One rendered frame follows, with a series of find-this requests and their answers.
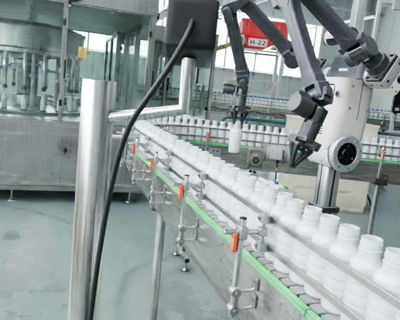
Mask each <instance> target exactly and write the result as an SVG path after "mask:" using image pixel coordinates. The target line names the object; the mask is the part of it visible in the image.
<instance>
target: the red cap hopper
mask: <svg viewBox="0 0 400 320"><path fill-rule="evenodd" d="M271 22H272V23H273V24H274V25H275V26H276V27H277V28H278V29H279V30H280V31H281V33H282V34H283V35H284V36H285V37H286V38H287V33H288V30H287V26H286V23H285V22H278V21H271ZM239 28H240V32H241V37H245V38H246V42H247V43H246V44H244V40H243V48H244V51H245V52H244V53H247V54H253V55H264V56H270V57H276V58H275V64H274V73H273V78H272V81H262V80H256V79H250V80H249V82H250V83H262V84H269V86H268V87H266V89H264V90H263V91H262V92H260V93H259V94H260V95H261V94H262V93H264V92H265V91H267V90H268V89H269V88H270V87H272V88H271V89H269V90H268V91H267V92H265V93H264V95H267V94H268V93H269V92H271V93H270V98H271V99H272V101H273V98H274V90H275V87H277V90H276V101H277V99H279V94H280V89H281V80H282V74H283V65H284V58H283V57H282V54H280V52H279V51H278V49H276V51H268V50H264V49H267V48H269V47H271V46H273V44H272V42H271V41H270V40H269V39H268V38H267V37H266V36H265V34H264V33H263V32H262V31H261V30H260V29H259V28H258V27H257V26H256V25H255V24H254V23H253V22H252V21H251V19H250V18H243V17H242V19H241V21H240V22H239ZM287 39H288V38H287ZM250 51H253V52H250ZM256 52H263V53H256ZM267 53H275V55H273V54H267ZM280 56H281V61H280V66H279V75H278V80H277V82H276V75H277V66H278V61H279V57H280ZM234 79H236V70H235V68H234V78H233V80H234ZM274 127H276V124H274V123H272V128H271V132H273V131H274Z"/></svg>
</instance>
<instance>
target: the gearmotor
mask: <svg viewBox="0 0 400 320"><path fill-rule="evenodd" d="M263 160H264V161H272V162H276V163H277V164H278V163H290V146H284V145H274V144H264V146H263V148H258V147H248V151H247V156H246V169H247V170H249V169H250V168H258V169H263ZM277 164H276V175H277ZM276 175H275V180H276Z"/></svg>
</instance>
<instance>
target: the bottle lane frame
mask: <svg viewBox="0 0 400 320"><path fill-rule="evenodd" d="M143 165H145V171H143V172H141V171H138V172H137V173H136V178H142V177H143V175H142V174H143V173H144V179H142V180H136V182H135V183H136V184H137V185H138V187H139V188H140V190H141V191H142V192H143V194H144V195H145V196H146V198H147V199H148V200H149V191H150V188H151V187H152V173H153V169H152V171H150V161H146V160H145V157H144V156H143V155H141V153H139V151H138V155H137V170H143ZM172 184H173V182H172V181H171V180H169V179H168V178H167V177H166V176H165V175H164V174H162V173H161V172H160V171H159V170H158V169H157V173H156V186H155V191H156V192H162V191H163V189H164V188H163V186H164V185H165V186H166V190H165V192H164V193H162V194H156V195H155V200H154V201H155V202H161V201H163V195H165V197H164V203H161V204H155V206H154V208H155V210H156V211H157V212H158V213H159V215H160V216H161V218H162V219H163V220H164V222H165V223H166V224H167V226H168V227H169V228H170V230H171V231H172V233H174V235H175V236H176V237H178V232H179V230H178V224H179V223H180V213H181V207H182V199H178V193H179V188H178V187H173V186H172ZM196 217H198V219H199V222H198V227H195V228H193V229H186V231H185V232H184V237H183V238H184V239H193V238H194V232H195V230H197V239H196V240H193V241H186V242H185V243H184V244H183V245H182V246H183V247H184V248H185V250H186V251H187V253H188V254H189V255H190V256H191V258H192V259H193V261H195V263H196V264H197V266H198V267H199V268H200V269H201V271H202V272H203V274H204V275H205V276H206V277H207V279H208V280H209V282H210V283H211V284H212V285H213V287H214V288H215V289H216V291H217V292H218V294H219V295H220V296H221V297H222V299H223V300H224V302H225V303H226V304H228V303H229V301H230V293H229V287H230V285H232V276H233V270H234V260H235V255H236V252H231V250H230V247H231V241H232V237H231V235H230V234H223V227H221V226H220V225H219V224H218V223H216V221H214V219H212V218H211V217H210V215H208V214H207V213H206V212H205V211H203V210H202V208H200V207H199V205H197V204H196V203H195V202H194V201H193V200H191V199H190V198H189V197H188V196H187V204H186V211H185V223H184V225H185V226H195V224H196ZM255 276H257V277H258V278H259V279H260V280H259V285H258V291H257V290H255V291H252V292H247V293H242V294H241V296H240V297H239V300H238V305H237V306H238V307H248V306H250V305H251V298H252V295H253V293H254V294H255V295H256V296H257V303H256V308H251V309H249V310H240V311H239V313H238V315H236V317H237V319H238V320H323V319H322V318H321V315H320V314H316V313H315V312H314V311H313V310H312V309H311V308H310V305H308V304H306V303H305V302H304V301H302V300H301V299H300V298H299V295H296V294H294V292H292V291H291V290H290V286H286V285H285V284H284V283H283V282H281V279H279V278H277V277H276V276H275V275H273V273H272V271H270V270H269V269H267V268H266V267H265V264H262V263H260V262H259V261H258V258H255V257H254V256H253V255H252V254H251V252H249V251H248V250H246V249H245V248H244V246H243V255H242V260H241V270H240V276H239V285H238V287H239V288H240V289H241V290H244V289H252V288H253V286H254V278H255Z"/></svg>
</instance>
